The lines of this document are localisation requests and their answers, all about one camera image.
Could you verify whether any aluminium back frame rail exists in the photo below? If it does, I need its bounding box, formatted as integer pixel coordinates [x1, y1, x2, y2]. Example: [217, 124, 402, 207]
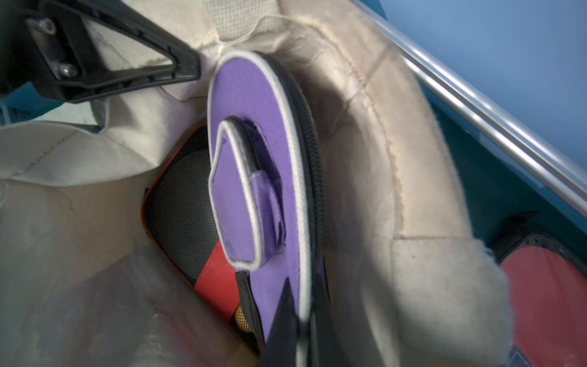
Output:
[355, 1, 586, 217]

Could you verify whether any black red ping pong case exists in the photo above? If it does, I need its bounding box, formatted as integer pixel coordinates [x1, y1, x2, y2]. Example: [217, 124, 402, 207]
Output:
[141, 127, 263, 355]

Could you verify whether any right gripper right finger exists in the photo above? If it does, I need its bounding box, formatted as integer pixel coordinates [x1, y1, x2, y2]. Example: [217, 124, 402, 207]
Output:
[309, 273, 349, 367]

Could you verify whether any beige canvas tote bag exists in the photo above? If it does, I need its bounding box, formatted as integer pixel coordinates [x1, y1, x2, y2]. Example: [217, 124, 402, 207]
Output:
[1, 1, 514, 366]

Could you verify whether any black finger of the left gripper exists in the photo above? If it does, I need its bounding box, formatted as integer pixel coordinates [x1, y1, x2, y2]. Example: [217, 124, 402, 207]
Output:
[18, 1, 202, 103]

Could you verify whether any purple paddle case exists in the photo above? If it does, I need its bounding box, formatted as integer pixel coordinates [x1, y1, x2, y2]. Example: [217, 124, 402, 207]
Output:
[208, 50, 325, 340]

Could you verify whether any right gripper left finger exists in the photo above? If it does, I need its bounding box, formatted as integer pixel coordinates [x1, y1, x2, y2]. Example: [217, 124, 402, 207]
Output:
[258, 278, 298, 367]

